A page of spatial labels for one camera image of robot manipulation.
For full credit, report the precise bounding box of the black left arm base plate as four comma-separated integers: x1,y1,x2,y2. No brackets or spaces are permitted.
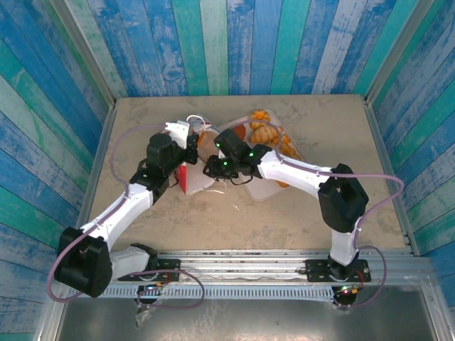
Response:
117,259,181,283

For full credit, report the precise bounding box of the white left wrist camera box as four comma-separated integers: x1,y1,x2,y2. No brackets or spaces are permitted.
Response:
164,120,192,149

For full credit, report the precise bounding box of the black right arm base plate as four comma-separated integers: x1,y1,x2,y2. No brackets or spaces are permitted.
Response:
305,259,372,283

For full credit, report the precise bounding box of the small circuit board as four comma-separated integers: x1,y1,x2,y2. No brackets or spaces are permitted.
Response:
337,283,362,296
140,281,168,296

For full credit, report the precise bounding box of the red and white paper bag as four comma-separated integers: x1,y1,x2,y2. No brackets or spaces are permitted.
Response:
176,113,227,196

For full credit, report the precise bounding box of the slotted grey cable duct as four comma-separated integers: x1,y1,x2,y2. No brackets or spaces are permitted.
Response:
66,285,336,300

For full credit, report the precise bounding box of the round pumpkin-shaped fake bread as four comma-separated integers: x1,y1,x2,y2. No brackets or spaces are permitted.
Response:
248,109,271,131

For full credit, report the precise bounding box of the aluminium table side rail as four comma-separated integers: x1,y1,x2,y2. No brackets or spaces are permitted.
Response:
76,104,118,232
363,95,421,256

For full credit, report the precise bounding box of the pale pink plastic tray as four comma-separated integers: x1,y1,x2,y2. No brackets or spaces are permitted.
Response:
216,109,306,202

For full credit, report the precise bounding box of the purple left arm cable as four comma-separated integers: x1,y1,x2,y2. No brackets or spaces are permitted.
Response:
45,124,206,310

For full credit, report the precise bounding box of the steel sheet panel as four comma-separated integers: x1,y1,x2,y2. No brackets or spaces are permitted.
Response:
53,296,440,341

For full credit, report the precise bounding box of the aluminium mounting rail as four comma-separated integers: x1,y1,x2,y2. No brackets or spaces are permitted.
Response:
53,249,433,285

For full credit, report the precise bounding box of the clear plastic wrap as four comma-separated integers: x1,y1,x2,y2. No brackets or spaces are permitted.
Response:
134,296,166,328

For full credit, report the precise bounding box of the aluminium corner post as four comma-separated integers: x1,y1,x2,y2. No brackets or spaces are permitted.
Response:
49,0,117,107
364,0,435,104

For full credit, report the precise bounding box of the large striped fake croissant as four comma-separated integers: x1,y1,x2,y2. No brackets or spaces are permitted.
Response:
250,124,281,144

